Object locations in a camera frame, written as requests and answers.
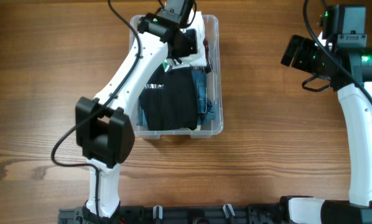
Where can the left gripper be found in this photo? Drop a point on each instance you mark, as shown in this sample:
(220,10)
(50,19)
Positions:
(194,48)

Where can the white printed shirt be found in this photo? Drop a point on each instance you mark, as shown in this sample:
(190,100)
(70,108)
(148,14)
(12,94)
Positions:
(193,60)

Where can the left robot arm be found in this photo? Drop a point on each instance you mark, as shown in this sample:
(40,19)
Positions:
(104,129)

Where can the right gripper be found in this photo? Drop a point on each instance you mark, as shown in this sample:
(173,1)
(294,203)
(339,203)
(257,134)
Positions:
(305,45)

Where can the clear plastic storage bin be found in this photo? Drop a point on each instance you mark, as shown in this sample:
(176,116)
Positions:
(215,126)

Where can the red navy plaid shirt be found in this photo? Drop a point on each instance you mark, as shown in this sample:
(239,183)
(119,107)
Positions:
(208,67)

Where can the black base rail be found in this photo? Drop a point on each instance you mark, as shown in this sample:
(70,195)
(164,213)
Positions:
(251,214)

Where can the blue denim jeans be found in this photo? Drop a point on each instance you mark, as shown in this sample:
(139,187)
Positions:
(205,108)

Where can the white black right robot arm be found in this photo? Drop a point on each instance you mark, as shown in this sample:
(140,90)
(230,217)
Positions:
(351,79)

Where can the black garment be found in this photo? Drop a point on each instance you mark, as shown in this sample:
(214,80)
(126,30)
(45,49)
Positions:
(168,101)

